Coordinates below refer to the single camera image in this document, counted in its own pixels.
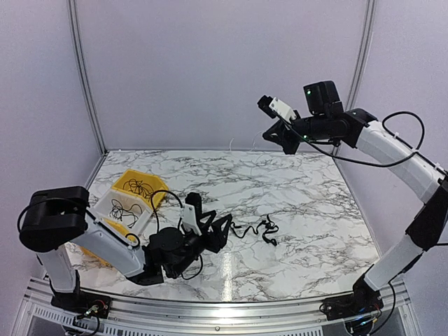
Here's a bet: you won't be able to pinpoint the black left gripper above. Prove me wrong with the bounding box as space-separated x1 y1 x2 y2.
170 211 233 279

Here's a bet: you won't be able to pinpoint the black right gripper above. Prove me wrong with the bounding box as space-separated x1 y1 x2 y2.
262 113 330 155

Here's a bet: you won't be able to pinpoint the cable bundle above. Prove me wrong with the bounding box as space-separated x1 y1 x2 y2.
229 215 280 248

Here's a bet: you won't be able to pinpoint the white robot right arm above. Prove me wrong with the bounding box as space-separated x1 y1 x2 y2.
258 80 447 314

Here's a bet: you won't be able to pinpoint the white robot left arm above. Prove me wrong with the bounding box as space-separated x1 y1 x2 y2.
17 186 232 312

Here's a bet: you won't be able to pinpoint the yellow bin far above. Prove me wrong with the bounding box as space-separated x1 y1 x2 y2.
111 169 168 207

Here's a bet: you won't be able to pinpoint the yellow bin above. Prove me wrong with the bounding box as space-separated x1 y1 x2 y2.
111 169 168 207
71 220 144 276

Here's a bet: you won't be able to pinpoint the white bin middle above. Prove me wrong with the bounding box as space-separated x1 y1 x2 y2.
93 189 153 235

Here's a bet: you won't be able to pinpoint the yellow bin near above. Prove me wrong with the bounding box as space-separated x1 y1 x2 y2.
71 220 144 276

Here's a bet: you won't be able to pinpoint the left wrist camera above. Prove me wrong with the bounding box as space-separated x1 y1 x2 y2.
181 192 202 237

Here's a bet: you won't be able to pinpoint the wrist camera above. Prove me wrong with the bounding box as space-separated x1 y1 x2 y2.
257 95 300 123
181 192 202 237

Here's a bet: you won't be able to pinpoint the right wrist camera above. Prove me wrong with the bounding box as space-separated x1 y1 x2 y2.
257 95 300 123

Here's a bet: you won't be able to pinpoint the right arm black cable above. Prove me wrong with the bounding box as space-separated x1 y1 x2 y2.
290 111 426 167

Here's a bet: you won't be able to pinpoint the black cables in far bin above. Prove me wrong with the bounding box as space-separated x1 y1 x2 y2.
125 177 157 197

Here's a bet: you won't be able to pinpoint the right aluminium corner post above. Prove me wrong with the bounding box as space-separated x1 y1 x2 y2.
330 0 377 157

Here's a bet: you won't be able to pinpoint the aluminium corner post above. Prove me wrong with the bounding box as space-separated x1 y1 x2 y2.
330 0 377 157
67 0 108 156

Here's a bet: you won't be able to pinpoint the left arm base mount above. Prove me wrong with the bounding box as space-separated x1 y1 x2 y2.
51 288 111 319

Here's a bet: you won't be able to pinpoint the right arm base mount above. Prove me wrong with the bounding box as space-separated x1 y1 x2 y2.
319 279 384 321

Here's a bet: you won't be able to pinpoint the aluminium front rail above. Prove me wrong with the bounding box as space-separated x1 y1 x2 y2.
12 278 420 335

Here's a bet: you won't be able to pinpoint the left aluminium corner post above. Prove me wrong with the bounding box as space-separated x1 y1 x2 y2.
67 0 108 156

